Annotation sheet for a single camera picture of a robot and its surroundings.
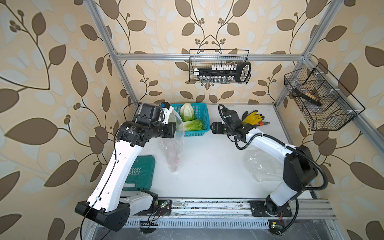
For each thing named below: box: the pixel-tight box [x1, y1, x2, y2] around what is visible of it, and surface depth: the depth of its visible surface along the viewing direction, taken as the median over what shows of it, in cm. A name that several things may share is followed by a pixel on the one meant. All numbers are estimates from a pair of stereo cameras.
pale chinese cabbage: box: [180, 102, 196, 122], surface depth 101 cm
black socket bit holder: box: [193, 62, 252, 83], surface depth 86 cm
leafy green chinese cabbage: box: [183, 118, 205, 132], surface depth 97 cm
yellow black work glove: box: [241, 110, 265, 125], surface depth 111 cm
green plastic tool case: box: [123, 155, 156, 191], surface depth 82 cm
